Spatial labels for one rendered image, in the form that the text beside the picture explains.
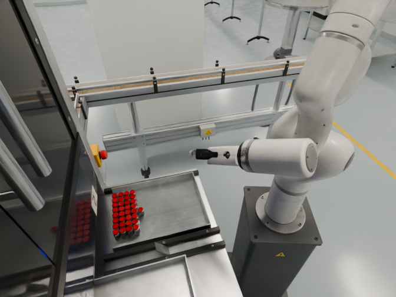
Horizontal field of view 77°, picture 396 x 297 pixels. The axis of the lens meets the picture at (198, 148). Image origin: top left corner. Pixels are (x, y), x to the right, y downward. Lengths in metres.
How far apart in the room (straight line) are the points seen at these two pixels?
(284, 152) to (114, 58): 1.86
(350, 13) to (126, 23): 1.76
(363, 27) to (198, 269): 0.76
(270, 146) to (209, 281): 0.49
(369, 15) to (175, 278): 0.82
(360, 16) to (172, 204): 0.81
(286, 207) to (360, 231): 1.41
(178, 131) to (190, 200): 0.98
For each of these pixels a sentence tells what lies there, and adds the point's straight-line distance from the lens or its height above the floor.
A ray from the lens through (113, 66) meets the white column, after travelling 2.25.
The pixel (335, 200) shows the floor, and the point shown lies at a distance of 2.39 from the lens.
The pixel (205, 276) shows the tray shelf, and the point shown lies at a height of 0.88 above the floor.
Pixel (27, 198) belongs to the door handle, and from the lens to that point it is 0.37.
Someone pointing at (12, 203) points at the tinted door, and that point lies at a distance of 0.48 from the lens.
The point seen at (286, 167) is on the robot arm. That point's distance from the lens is 0.55.
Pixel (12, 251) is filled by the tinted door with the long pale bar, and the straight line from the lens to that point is 0.47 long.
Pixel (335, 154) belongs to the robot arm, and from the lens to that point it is 0.73.
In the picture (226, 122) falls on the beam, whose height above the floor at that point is 0.52.
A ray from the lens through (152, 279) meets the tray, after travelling 0.89.
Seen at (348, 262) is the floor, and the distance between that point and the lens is 2.11.
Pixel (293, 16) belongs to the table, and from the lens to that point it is 4.22.
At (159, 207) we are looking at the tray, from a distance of 1.01.
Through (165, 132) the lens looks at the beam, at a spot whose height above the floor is 0.53.
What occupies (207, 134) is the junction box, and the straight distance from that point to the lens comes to 1.94.
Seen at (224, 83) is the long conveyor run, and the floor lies 0.89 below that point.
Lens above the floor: 1.70
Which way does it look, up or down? 42 degrees down
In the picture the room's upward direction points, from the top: straight up
